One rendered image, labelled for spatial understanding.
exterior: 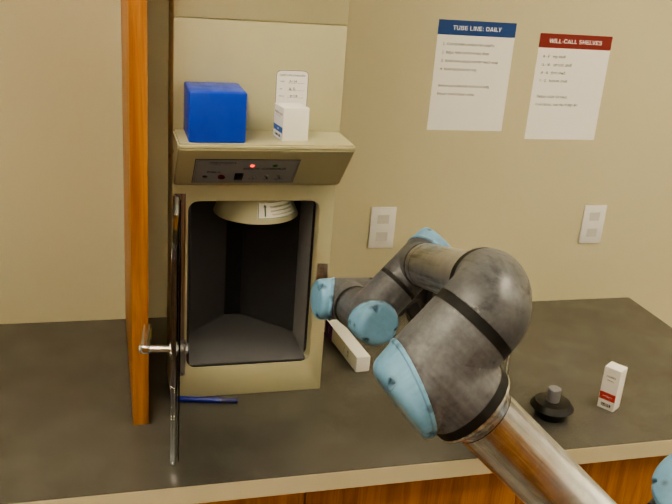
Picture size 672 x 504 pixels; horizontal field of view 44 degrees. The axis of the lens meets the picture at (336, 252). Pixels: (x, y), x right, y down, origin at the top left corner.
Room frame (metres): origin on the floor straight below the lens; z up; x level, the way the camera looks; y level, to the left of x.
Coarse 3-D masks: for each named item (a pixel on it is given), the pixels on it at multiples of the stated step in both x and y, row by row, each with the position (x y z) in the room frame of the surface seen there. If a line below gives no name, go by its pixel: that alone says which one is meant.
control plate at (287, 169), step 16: (208, 160) 1.44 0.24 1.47; (224, 160) 1.45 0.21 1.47; (240, 160) 1.45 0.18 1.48; (256, 160) 1.46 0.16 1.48; (272, 160) 1.47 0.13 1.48; (288, 160) 1.48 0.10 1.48; (208, 176) 1.48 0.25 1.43; (256, 176) 1.50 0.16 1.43; (272, 176) 1.51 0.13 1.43; (288, 176) 1.52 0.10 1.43
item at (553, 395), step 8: (544, 392) 1.60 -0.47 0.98; (552, 392) 1.55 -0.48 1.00; (560, 392) 1.56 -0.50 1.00; (536, 400) 1.56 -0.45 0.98; (544, 400) 1.56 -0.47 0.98; (552, 400) 1.55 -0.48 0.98; (560, 400) 1.57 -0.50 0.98; (568, 400) 1.57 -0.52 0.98; (536, 408) 1.54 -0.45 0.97; (544, 408) 1.54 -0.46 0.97; (552, 408) 1.53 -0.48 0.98; (560, 408) 1.53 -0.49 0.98; (568, 408) 1.54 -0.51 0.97; (544, 416) 1.54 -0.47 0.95; (552, 416) 1.52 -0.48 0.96; (560, 416) 1.52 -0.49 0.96
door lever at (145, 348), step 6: (144, 324) 1.31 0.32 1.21; (150, 324) 1.31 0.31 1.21; (144, 330) 1.28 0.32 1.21; (150, 330) 1.28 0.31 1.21; (144, 336) 1.26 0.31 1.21; (150, 336) 1.26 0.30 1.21; (144, 342) 1.24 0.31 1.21; (150, 342) 1.24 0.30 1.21; (144, 348) 1.22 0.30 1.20; (150, 348) 1.23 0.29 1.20; (156, 348) 1.23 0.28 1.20; (162, 348) 1.23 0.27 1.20; (168, 348) 1.23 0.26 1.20
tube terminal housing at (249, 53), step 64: (192, 64) 1.52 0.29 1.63; (256, 64) 1.55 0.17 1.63; (320, 64) 1.59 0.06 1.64; (256, 128) 1.55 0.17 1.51; (320, 128) 1.59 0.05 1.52; (192, 192) 1.52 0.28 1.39; (256, 192) 1.56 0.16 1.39; (320, 192) 1.59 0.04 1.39; (320, 256) 1.59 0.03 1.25; (320, 320) 1.60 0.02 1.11; (192, 384) 1.52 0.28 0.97; (256, 384) 1.56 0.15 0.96
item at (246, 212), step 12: (216, 204) 1.63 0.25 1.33; (228, 204) 1.60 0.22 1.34; (240, 204) 1.59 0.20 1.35; (252, 204) 1.58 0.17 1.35; (264, 204) 1.59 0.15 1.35; (276, 204) 1.60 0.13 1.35; (288, 204) 1.62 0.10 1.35; (228, 216) 1.58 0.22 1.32; (240, 216) 1.58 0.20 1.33; (252, 216) 1.57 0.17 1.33; (264, 216) 1.58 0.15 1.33; (276, 216) 1.59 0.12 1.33; (288, 216) 1.61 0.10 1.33
